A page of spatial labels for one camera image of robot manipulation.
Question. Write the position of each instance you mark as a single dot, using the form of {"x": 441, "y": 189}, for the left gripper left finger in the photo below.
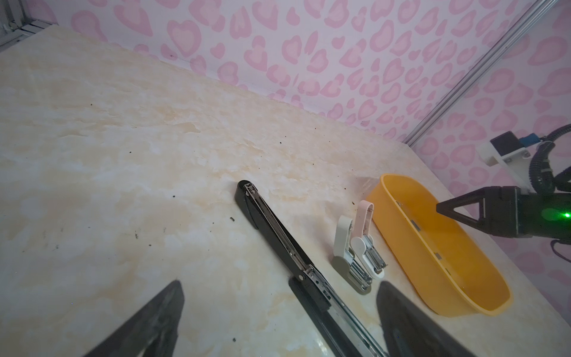
{"x": 152, "y": 331}

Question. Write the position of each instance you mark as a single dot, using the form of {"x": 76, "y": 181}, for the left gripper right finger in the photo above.
{"x": 410, "y": 332}

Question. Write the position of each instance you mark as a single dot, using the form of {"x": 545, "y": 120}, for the yellow plastic tray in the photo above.
{"x": 449, "y": 271}

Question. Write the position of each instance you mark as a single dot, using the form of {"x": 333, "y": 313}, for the grey mini stapler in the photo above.
{"x": 344, "y": 261}

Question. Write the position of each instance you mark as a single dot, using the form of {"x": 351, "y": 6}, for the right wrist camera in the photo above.
{"x": 512, "y": 154}

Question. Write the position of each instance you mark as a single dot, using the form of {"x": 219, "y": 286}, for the black long stapler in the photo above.
{"x": 340, "y": 328}

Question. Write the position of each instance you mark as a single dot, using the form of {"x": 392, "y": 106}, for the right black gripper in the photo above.
{"x": 502, "y": 212}

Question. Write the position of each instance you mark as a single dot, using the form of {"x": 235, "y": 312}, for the aluminium frame right corner post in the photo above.
{"x": 529, "y": 18}

